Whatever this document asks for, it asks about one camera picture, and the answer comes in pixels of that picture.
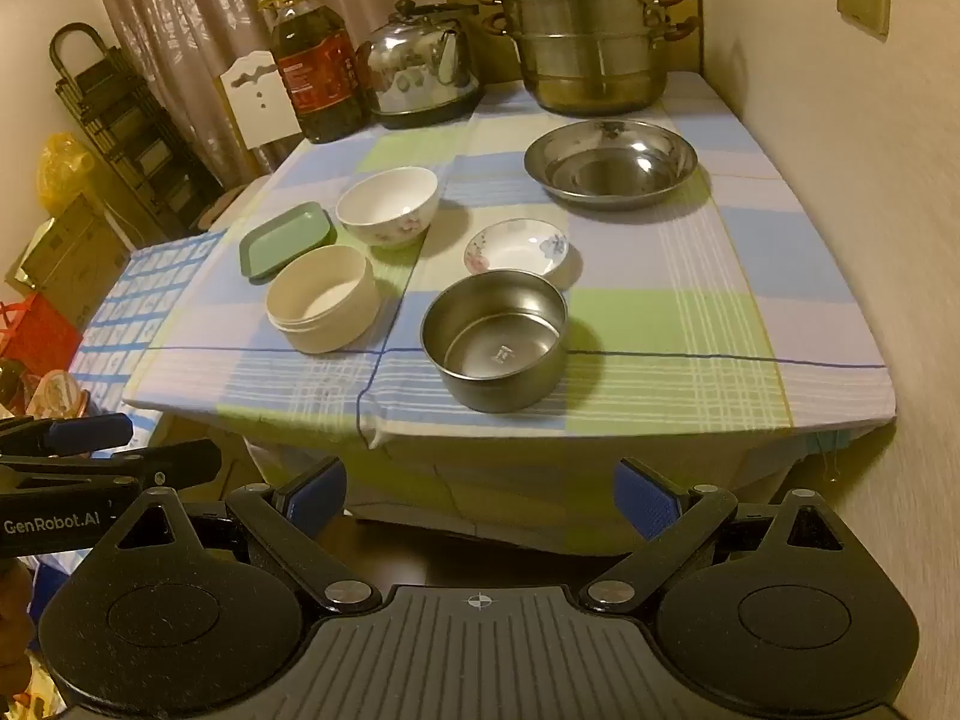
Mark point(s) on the green rectangular plate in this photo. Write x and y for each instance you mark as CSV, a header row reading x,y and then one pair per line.
x,y
281,240

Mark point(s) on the black folding rack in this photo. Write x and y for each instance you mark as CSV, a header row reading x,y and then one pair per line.
x,y
127,135

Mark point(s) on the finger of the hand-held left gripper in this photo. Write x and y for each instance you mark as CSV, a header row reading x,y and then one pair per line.
x,y
172,459
90,433

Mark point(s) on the stainless steel plate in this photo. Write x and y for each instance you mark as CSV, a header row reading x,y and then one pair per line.
x,y
611,165

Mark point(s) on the red bag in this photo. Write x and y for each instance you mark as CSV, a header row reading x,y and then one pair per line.
x,y
34,334

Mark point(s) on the stainless steel steamer pot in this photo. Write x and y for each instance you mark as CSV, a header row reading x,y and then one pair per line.
x,y
592,37

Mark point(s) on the yellow plastic bag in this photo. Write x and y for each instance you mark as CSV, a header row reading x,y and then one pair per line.
x,y
64,172

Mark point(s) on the white floral bowl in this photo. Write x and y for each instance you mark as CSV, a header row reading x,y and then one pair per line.
x,y
386,206

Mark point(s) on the small floral dish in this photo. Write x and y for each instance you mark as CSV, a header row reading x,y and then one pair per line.
x,y
514,247

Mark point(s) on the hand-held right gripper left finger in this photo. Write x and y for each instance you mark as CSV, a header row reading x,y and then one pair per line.
x,y
319,499

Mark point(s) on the cooking oil bottle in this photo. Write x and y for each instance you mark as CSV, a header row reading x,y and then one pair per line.
x,y
319,75

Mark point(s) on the cardboard box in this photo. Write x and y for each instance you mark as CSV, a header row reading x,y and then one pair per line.
x,y
71,255

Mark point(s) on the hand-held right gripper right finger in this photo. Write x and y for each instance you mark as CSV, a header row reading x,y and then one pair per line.
x,y
645,499

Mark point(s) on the blue white patterned cloth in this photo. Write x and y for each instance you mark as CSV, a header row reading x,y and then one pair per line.
x,y
135,315

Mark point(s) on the stainless steel kettle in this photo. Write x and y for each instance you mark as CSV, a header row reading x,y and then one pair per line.
x,y
412,75

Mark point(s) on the checked tablecloth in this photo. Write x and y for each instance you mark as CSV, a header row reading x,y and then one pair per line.
x,y
637,330

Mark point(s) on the orange patterned packet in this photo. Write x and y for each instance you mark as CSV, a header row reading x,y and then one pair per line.
x,y
60,394

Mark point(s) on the cream round bowl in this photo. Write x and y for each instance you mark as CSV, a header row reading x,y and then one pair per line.
x,y
319,307

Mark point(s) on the stainless steel bowl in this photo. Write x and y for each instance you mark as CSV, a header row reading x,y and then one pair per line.
x,y
495,345

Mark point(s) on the beige patterned curtain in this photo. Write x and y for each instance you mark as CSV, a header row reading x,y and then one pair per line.
x,y
187,7

